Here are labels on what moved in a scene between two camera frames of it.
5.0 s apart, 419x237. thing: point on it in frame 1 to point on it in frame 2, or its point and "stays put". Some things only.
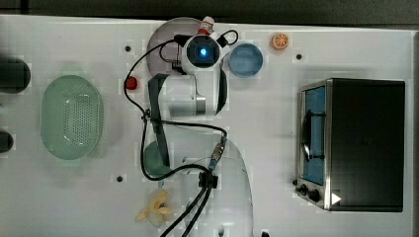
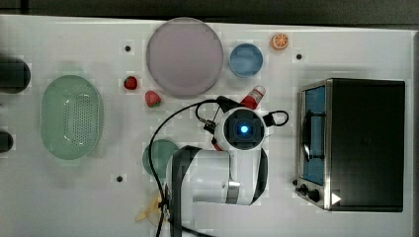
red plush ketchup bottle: [207, 27] to [254, 97]
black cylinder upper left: [15, 75] stays put
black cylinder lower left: [6, 141] stays put
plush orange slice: [279, 41] stays put
